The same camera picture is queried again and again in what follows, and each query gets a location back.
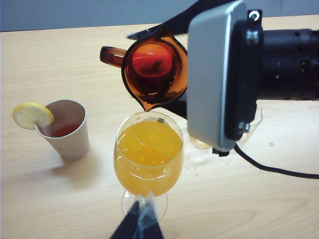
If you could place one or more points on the brown paper cup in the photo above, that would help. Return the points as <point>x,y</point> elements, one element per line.
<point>72,144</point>

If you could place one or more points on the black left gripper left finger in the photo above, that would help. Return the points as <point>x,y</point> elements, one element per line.
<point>130,221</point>

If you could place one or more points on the clear cup with yellow residue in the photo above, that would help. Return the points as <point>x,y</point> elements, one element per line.
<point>200,144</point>

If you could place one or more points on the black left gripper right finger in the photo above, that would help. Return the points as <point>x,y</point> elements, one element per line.
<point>152,224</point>

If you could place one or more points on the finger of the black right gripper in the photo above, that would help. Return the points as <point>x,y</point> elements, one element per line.
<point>184,17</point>

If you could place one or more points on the wine glass with orange drink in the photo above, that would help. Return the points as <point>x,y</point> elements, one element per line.
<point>149,159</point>

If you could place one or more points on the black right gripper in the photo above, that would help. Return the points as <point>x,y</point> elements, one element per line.
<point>245,74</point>

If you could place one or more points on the amber glass measuring cup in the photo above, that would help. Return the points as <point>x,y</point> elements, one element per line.
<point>154,69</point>

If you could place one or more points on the lemon slice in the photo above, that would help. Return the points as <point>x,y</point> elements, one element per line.
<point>32,115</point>

